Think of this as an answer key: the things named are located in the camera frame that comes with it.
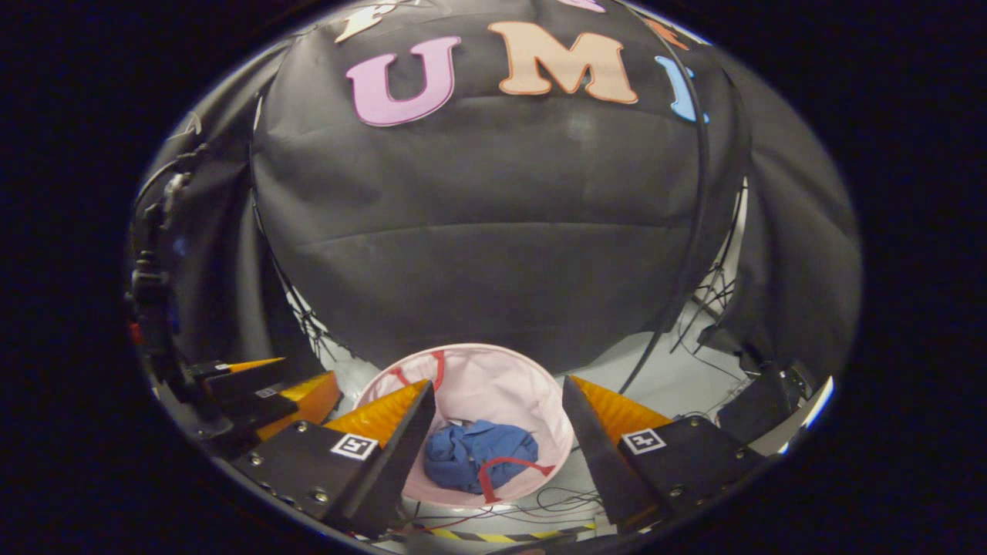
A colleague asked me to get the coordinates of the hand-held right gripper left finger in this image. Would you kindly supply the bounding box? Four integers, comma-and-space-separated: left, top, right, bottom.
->
230, 379, 437, 540

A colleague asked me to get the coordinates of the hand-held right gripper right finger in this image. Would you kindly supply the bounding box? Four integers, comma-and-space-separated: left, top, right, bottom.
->
561, 375, 766, 534

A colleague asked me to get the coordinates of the blue jacket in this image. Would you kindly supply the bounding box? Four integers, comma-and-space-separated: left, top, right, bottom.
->
423, 419, 541, 495

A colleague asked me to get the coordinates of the pink laundry hamper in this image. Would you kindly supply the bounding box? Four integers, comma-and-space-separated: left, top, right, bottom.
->
354, 343, 576, 510

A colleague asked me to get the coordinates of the black clothes rack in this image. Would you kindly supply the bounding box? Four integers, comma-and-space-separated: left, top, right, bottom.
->
247, 15, 714, 395

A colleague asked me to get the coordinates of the yellow black hazard tape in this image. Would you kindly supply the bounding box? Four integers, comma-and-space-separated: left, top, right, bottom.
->
413, 523, 598, 544

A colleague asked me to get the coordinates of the black box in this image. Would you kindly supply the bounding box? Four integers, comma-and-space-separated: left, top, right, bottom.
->
717, 362, 795, 444

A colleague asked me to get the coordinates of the black floor cable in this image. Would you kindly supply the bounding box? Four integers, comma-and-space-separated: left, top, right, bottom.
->
532, 486, 610, 519

